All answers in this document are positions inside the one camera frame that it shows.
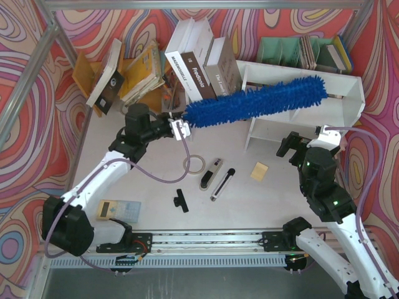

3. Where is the brown Fredonia book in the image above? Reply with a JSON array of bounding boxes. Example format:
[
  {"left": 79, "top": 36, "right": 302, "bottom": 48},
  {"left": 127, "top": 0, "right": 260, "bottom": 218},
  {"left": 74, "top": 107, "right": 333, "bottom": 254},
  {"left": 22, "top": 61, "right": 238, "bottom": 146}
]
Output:
[{"left": 181, "top": 51, "right": 216, "bottom": 99}]

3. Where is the grey Lonely Ones book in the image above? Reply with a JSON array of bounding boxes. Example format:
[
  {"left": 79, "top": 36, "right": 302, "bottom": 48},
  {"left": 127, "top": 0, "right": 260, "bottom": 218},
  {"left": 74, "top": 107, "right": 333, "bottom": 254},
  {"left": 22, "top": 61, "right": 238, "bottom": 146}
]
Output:
[{"left": 204, "top": 36, "right": 243, "bottom": 97}]

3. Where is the green desk organizer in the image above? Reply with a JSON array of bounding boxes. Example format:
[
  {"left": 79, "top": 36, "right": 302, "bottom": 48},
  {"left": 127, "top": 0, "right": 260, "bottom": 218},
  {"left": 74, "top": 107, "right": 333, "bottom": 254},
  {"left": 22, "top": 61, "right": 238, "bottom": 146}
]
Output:
[{"left": 256, "top": 35, "right": 333, "bottom": 70}]

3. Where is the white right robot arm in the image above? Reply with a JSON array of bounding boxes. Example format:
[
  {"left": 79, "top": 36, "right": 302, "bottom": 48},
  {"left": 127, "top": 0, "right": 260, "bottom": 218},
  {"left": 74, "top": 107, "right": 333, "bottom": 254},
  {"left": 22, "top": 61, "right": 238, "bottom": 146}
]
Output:
[{"left": 276, "top": 125, "right": 398, "bottom": 298}]

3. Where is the white black marker pen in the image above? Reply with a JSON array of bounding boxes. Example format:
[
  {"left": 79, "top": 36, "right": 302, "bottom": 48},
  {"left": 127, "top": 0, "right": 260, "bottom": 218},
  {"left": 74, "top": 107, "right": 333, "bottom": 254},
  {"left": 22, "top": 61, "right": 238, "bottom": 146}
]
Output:
[{"left": 210, "top": 168, "right": 236, "bottom": 201}]

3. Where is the blue microfiber duster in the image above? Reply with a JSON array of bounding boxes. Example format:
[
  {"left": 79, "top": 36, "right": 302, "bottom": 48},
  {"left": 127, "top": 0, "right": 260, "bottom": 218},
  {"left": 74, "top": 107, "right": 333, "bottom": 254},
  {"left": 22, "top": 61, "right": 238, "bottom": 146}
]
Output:
[{"left": 183, "top": 75, "right": 328, "bottom": 128}]

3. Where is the metal rail with mounts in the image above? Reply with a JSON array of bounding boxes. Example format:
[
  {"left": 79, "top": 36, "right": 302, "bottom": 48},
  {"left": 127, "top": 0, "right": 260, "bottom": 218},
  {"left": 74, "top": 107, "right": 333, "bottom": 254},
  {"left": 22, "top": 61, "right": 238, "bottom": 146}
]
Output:
[{"left": 87, "top": 228, "right": 282, "bottom": 255}]

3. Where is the grey black stapler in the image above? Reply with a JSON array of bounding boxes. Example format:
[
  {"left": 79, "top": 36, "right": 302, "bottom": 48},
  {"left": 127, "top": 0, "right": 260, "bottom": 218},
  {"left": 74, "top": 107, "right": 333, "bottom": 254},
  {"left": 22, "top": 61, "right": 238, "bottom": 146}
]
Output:
[{"left": 199, "top": 158, "right": 223, "bottom": 191}]

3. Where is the white Mademoiselle book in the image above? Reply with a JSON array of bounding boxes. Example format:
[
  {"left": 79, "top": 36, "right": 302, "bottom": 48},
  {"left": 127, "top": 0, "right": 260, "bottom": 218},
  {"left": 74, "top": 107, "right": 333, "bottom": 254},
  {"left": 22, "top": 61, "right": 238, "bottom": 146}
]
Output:
[{"left": 165, "top": 18, "right": 216, "bottom": 102}]

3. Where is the blue and yellow book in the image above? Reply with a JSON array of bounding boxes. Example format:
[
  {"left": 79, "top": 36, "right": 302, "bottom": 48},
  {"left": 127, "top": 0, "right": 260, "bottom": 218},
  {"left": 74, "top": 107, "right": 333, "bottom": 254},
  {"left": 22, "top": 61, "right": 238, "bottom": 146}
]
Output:
[{"left": 326, "top": 36, "right": 353, "bottom": 75}]

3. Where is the white bookshelf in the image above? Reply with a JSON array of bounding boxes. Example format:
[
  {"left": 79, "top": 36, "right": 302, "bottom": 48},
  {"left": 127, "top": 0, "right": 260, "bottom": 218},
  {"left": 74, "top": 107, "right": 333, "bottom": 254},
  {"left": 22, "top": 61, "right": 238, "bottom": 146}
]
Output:
[{"left": 236, "top": 60, "right": 366, "bottom": 152}]

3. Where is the stack of yellow books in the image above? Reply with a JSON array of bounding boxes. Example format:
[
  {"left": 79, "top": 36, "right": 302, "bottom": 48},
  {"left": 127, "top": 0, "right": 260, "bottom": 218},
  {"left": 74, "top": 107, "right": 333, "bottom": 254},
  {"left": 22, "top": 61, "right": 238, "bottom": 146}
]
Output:
[{"left": 120, "top": 39, "right": 165, "bottom": 106}]

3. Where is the cup of pencils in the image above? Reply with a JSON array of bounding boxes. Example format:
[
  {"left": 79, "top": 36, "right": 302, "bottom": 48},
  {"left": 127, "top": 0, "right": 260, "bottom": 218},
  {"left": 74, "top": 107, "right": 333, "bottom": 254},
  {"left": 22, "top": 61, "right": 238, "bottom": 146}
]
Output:
[{"left": 161, "top": 69, "right": 186, "bottom": 112}]

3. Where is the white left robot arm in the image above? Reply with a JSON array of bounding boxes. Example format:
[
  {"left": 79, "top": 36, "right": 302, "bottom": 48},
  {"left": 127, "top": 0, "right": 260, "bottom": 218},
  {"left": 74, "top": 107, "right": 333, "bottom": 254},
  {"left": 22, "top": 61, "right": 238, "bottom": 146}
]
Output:
[{"left": 42, "top": 103, "right": 191, "bottom": 258}]

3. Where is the black and white book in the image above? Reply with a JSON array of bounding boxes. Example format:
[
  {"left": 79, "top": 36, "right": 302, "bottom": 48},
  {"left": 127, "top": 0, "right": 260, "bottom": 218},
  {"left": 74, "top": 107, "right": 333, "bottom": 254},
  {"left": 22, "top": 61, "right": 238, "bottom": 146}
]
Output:
[{"left": 86, "top": 39, "right": 124, "bottom": 115}]

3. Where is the black T-shaped part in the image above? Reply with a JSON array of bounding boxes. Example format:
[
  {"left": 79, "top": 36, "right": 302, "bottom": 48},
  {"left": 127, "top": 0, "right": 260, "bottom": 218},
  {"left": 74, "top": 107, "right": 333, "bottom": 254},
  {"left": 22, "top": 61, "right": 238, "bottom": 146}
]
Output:
[{"left": 173, "top": 189, "right": 189, "bottom": 213}]

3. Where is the roll of masking tape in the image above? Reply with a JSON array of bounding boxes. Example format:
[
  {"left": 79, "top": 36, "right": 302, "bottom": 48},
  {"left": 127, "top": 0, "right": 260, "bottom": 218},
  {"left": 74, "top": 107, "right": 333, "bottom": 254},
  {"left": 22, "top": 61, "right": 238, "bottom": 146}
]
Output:
[{"left": 183, "top": 154, "right": 206, "bottom": 175}]

